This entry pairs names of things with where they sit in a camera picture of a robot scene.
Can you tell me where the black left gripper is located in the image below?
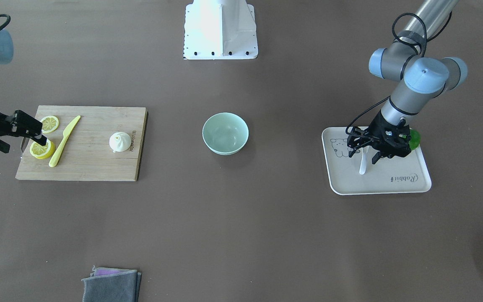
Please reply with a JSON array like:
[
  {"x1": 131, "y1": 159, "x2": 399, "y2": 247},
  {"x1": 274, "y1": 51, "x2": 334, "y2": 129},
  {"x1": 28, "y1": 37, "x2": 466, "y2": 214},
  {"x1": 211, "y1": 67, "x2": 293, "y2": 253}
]
[{"x1": 347, "y1": 112, "x2": 411, "y2": 164}]

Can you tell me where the white ceramic spoon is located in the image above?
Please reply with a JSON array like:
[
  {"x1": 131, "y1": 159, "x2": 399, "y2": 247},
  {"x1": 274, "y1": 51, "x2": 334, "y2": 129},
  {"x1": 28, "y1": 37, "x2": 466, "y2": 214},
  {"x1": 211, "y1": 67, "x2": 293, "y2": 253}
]
[{"x1": 359, "y1": 146, "x2": 370, "y2": 174}]

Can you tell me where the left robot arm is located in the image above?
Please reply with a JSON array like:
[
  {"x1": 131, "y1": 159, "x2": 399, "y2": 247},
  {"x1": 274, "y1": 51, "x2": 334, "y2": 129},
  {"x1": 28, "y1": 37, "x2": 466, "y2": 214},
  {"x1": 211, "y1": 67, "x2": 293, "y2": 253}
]
[{"x1": 345, "y1": 0, "x2": 468, "y2": 163}]

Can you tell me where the white steamed bun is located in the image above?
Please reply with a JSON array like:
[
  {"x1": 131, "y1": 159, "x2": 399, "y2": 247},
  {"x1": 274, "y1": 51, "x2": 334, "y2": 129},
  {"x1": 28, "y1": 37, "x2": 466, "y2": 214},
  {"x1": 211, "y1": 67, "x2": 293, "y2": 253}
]
[{"x1": 109, "y1": 132, "x2": 132, "y2": 153}]

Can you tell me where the mint green bowl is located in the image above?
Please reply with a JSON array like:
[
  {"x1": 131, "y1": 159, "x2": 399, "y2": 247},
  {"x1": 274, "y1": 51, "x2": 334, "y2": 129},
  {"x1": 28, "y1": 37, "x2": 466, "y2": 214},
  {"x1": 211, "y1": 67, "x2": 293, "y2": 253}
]
[{"x1": 203, "y1": 112, "x2": 249, "y2": 156}]

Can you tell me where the lemon half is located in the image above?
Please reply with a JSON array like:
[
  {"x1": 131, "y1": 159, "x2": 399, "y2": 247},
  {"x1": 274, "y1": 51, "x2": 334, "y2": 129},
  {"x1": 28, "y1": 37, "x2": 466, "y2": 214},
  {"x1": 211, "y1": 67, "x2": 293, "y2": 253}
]
[{"x1": 29, "y1": 140, "x2": 56, "y2": 160}]

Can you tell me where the lemon slice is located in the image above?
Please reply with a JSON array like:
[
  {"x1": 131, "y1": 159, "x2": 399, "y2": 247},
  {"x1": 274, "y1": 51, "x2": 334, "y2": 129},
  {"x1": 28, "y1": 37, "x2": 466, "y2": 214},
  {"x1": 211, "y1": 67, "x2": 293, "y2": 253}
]
[{"x1": 40, "y1": 115, "x2": 60, "y2": 134}]

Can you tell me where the cream rabbit serving tray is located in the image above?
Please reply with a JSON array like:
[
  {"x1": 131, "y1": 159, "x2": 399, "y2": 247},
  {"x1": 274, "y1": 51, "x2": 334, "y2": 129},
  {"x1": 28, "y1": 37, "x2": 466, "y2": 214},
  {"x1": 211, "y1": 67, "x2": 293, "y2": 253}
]
[{"x1": 322, "y1": 127, "x2": 432, "y2": 195}]

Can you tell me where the green lime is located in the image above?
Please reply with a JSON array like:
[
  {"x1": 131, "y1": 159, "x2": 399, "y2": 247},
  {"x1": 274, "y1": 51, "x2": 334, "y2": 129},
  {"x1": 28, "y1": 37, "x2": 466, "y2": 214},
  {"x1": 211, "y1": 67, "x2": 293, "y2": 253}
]
[{"x1": 409, "y1": 128, "x2": 421, "y2": 151}]

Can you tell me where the yellow plastic knife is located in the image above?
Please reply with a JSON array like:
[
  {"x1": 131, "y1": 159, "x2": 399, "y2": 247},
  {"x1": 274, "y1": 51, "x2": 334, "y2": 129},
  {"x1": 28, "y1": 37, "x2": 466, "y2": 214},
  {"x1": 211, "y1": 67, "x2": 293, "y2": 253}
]
[{"x1": 49, "y1": 115, "x2": 81, "y2": 167}]

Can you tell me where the bamboo cutting board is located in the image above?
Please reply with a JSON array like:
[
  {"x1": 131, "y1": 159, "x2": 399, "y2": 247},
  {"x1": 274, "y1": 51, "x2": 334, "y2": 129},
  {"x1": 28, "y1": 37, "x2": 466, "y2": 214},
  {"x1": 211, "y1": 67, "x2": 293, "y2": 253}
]
[{"x1": 16, "y1": 105, "x2": 148, "y2": 181}]

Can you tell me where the folded grey cloth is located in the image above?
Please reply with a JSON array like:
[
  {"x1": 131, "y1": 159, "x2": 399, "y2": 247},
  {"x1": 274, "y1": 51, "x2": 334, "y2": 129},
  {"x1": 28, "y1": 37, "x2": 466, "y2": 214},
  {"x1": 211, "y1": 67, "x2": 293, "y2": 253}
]
[{"x1": 82, "y1": 266, "x2": 142, "y2": 302}]

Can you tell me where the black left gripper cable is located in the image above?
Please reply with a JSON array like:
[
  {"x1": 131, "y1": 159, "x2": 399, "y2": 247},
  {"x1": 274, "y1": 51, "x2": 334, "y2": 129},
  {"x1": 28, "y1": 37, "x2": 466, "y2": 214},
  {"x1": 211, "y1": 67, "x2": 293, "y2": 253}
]
[{"x1": 345, "y1": 13, "x2": 453, "y2": 135}]

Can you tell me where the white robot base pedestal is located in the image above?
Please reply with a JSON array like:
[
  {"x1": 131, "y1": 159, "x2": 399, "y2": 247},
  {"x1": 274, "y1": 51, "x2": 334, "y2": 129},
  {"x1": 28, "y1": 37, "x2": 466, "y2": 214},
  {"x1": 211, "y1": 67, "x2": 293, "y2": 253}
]
[{"x1": 183, "y1": 0, "x2": 259, "y2": 60}]

